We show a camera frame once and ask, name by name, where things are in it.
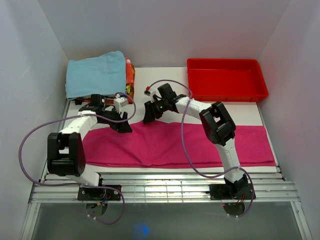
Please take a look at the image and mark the folded orange patterned trousers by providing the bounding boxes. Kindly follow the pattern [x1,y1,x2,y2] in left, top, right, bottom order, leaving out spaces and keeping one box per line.
[73,57,136,105]

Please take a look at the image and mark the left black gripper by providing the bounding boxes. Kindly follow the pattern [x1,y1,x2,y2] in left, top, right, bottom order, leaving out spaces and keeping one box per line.
[99,106,133,134]

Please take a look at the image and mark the aluminium rail frame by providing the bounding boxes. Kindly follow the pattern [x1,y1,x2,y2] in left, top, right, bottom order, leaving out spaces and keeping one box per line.
[21,99,313,240]

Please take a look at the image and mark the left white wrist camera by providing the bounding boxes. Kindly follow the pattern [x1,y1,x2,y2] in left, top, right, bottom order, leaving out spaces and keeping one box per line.
[113,96,129,113]

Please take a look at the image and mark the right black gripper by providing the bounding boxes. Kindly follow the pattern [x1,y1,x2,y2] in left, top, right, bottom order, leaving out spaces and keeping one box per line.
[143,98,169,124]

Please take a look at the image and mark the pink trousers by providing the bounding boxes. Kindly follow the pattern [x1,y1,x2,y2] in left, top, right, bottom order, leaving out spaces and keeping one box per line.
[82,121,276,169]

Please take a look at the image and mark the red plastic tray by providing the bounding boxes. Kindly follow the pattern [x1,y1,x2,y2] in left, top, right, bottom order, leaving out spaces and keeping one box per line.
[187,58,269,103]

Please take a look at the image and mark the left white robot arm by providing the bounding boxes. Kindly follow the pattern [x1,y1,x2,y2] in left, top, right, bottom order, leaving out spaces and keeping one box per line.
[47,94,133,200]

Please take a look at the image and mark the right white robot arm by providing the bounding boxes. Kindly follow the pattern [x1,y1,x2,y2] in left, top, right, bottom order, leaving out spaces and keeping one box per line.
[143,83,248,199]

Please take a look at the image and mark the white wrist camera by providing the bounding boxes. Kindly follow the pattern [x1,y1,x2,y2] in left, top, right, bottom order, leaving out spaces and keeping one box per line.
[143,86,157,103]
[113,96,129,113]

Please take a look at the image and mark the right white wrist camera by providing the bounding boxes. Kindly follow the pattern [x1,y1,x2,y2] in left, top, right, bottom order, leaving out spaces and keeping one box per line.
[143,86,157,103]

